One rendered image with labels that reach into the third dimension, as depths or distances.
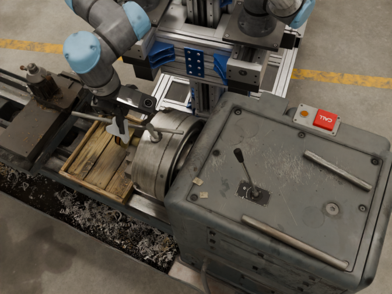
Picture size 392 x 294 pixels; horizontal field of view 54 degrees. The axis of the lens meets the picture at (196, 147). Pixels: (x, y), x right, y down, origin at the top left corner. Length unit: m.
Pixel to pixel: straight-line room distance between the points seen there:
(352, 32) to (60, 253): 2.68
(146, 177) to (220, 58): 0.67
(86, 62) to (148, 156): 0.48
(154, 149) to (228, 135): 0.23
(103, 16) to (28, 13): 2.96
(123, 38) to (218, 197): 0.50
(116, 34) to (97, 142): 0.88
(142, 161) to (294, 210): 0.48
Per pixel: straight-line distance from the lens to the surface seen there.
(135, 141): 1.35
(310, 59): 3.12
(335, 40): 3.31
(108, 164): 1.59
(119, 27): 0.84
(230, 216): 1.05
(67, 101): 1.64
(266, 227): 1.03
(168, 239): 1.73
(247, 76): 1.54
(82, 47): 0.81
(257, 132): 1.17
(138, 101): 0.95
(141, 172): 1.22
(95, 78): 0.85
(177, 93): 2.58
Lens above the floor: 2.25
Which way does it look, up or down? 60 degrees down
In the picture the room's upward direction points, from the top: 5 degrees counter-clockwise
